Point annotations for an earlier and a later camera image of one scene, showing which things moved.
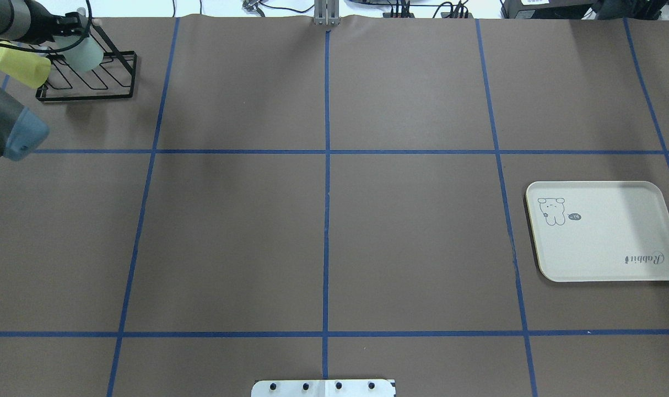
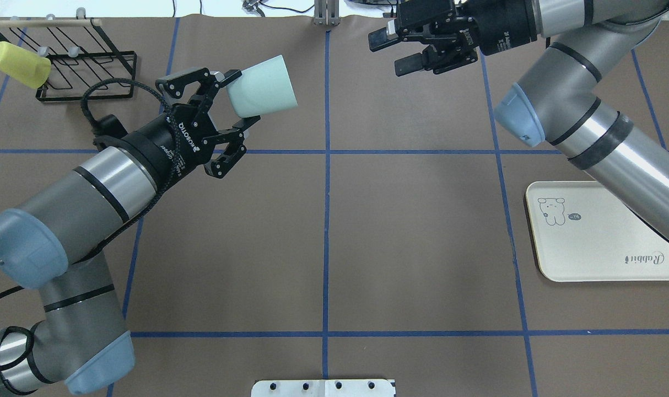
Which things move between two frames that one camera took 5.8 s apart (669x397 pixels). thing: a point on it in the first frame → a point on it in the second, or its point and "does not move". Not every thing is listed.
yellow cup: [32, 70] does not move
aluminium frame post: [327, 12] does not move
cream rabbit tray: [602, 231] does not move
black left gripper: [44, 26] → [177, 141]
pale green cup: [82, 53] → [263, 88]
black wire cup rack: [113, 78] does not move
